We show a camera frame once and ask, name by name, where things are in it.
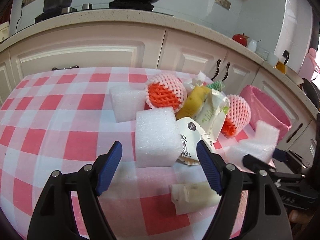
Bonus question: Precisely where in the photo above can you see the white foam strip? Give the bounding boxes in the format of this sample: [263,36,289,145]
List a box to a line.
[226,120,280,168]

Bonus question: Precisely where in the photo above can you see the white printed paper cup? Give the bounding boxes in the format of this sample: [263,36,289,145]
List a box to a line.
[176,117,211,166]

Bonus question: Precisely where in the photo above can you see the cream paper wrapper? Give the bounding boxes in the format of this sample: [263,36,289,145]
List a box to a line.
[170,181,221,215]

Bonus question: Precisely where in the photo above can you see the white green paper bag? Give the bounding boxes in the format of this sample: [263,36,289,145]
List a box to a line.
[195,89,230,143]

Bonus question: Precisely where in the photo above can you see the pink foam net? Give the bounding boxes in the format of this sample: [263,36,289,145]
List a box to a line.
[145,73,188,113]
[221,95,251,138]

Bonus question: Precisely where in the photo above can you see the large white foam cube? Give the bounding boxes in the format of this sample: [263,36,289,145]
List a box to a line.
[135,107,183,168]

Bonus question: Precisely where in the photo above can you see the white foam block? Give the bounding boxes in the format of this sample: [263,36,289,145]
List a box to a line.
[110,86,146,122]

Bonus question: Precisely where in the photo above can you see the pink lined trash bin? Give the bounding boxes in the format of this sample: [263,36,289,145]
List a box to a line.
[240,85,292,142]

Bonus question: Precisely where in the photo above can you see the right hand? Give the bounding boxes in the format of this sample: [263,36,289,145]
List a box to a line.
[289,210,314,227]

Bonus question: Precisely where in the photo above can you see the yellow sponge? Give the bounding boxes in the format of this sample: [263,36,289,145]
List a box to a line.
[175,86,211,120]

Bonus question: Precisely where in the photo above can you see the red checked tablecloth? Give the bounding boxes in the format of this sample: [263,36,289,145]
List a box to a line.
[0,67,276,240]

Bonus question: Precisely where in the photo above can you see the black pan lid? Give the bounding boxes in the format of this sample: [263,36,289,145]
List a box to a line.
[302,78,319,110]

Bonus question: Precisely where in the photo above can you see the white green crumpled wrapper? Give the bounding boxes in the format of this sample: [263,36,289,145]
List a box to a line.
[183,72,225,94]

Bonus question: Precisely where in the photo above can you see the pink thermos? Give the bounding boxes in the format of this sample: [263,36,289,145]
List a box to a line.
[298,48,319,81]

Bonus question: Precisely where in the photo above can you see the white mug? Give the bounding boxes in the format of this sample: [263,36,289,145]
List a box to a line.
[263,51,279,67]

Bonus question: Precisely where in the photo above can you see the oil bottle black cap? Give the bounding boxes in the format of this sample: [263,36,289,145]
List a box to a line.
[275,50,290,74]

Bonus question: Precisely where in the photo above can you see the white ceramic jar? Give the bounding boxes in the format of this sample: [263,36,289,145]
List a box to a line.
[247,39,261,53]

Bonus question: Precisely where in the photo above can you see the red pot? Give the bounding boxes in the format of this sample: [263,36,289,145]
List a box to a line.
[232,33,249,47]

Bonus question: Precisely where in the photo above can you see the black gas stove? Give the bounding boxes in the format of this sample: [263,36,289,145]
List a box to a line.
[34,1,173,23]

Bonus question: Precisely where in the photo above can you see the black cabinet handle right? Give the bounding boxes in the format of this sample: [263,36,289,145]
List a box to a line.
[221,62,231,82]

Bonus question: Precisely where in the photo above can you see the black cabinet handle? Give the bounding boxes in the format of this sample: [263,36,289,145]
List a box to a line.
[211,59,221,81]
[221,62,231,82]

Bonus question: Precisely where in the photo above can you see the black cabinet handle left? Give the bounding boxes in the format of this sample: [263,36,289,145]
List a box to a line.
[211,59,221,81]

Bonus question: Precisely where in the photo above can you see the wall power socket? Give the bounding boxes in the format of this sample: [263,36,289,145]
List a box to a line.
[215,0,231,10]

